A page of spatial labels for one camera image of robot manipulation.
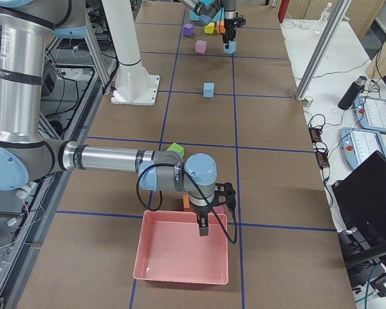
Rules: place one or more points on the lilac pink foam block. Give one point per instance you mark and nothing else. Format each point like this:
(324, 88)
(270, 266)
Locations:
(200, 46)

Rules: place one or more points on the orange foam block right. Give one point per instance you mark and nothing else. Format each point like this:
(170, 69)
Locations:
(186, 203)

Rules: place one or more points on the black usb hub right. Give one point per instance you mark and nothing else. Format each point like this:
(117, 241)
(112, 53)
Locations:
(322, 161)

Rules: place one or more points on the black water bottle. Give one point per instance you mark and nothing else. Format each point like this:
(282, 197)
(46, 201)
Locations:
(352, 92)

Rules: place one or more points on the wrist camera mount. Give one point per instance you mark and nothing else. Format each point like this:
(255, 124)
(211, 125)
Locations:
(225, 195)
(239, 22)

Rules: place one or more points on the purple foam block left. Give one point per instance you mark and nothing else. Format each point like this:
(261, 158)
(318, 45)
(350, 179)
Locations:
(188, 29)

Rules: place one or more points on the black usb hub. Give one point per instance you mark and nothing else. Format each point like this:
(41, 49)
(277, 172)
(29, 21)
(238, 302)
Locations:
(315, 134)
(322, 161)

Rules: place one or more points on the green foam block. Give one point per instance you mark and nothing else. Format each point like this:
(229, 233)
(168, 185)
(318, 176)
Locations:
(177, 149)

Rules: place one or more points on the light blue foam block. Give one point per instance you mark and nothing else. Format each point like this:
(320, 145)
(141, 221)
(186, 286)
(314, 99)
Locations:
(230, 47)
(208, 89)

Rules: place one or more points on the teach pendant near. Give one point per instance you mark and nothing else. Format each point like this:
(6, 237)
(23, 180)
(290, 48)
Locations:
(358, 144)

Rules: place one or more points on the blue plastic tray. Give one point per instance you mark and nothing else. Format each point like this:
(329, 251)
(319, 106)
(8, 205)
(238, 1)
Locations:
(193, 16)

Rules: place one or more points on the pink foam block far right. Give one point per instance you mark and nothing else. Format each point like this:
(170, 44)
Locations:
(219, 209)

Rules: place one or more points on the black usb hub left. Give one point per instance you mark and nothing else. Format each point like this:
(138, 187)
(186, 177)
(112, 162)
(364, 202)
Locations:
(315, 134)

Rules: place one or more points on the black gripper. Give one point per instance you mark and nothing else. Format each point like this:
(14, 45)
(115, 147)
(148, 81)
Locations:
(201, 212)
(228, 25)

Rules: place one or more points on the pink plastic tray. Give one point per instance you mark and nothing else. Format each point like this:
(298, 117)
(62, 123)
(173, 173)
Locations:
(170, 249)

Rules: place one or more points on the black monitor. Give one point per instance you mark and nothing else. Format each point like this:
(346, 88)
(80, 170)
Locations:
(361, 196)

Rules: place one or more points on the white pedestal base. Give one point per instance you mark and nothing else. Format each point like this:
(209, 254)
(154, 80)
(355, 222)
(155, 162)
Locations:
(133, 85)

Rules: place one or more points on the teach pendant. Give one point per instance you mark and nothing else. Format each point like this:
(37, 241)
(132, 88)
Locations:
(371, 113)
(358, 144)

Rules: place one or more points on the orange foam block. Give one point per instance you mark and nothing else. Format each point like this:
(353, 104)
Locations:
(220, 27)
(186, 203)

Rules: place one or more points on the teach pendant far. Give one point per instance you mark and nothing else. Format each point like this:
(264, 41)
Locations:
(371, 113)

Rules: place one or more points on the orange foam block left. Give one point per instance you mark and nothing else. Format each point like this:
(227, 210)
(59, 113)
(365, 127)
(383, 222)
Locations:
(220, 27)

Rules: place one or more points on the yellow foam block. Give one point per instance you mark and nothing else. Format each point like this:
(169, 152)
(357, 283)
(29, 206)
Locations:
(209, 28)

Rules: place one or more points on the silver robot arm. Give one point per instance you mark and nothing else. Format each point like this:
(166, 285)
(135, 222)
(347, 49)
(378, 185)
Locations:
(25, 156)
(206, 13)

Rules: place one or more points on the black monitor stand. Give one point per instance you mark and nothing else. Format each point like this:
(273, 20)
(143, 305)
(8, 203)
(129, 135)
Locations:
(357, 250)

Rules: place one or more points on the clear plastic bottle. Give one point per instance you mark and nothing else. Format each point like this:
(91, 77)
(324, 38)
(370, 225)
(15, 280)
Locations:
(325, 14)

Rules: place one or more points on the aluminium frame post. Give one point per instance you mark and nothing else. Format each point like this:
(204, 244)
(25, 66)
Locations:
(327, 32)

